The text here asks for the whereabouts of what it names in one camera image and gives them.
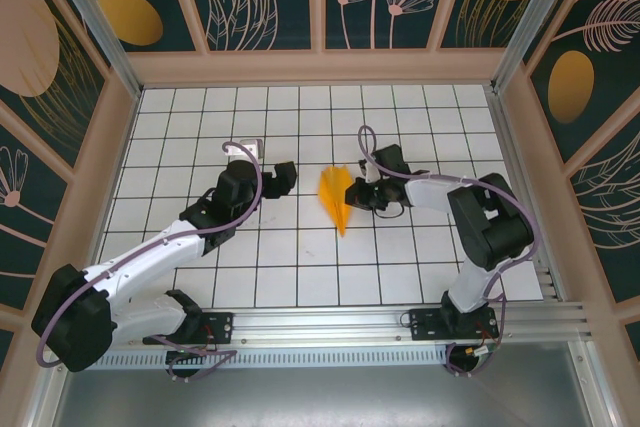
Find aluminium corner post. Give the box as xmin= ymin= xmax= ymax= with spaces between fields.
xmin=491 ymin=0 xmax=585 ymax=94
xmin=42 ymin=0 xmax=142 ymax=98

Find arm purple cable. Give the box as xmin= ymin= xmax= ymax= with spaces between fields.
xmin=37 ymin=140 xmax=264 ymax=384
xmin=357 ymin=125 xmax=544 ymax=378

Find long aluminium mounting rail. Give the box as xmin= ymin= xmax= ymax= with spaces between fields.
xmin=47 ymin=301 xmax=591 ymax=348

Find grey metal sheet panel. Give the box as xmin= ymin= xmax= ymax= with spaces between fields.
xmin=49 ymin=366 xmax=601 ymax=427

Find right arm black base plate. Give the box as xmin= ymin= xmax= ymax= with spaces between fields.
xmin=408 ymin=306 xmax=499 ymax=343

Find aluminium side rail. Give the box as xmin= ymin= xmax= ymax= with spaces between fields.
xmin=487 ymin=86 xmax=567 ymax=304

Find yellow paper sheet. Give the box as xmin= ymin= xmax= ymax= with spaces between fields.
xmin=318 ymin=164 xmax=355 ymax=238

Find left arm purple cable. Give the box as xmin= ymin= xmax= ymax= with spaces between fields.
xmin=37 ymin=140 xmax=264 ymax=384

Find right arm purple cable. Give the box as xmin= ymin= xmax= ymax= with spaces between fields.
xmin=357 ymin=125 xmax=544 ymax=378

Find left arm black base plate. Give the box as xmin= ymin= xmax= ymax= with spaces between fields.
xmin=142 ymin=309 xmax=236 ymax=346

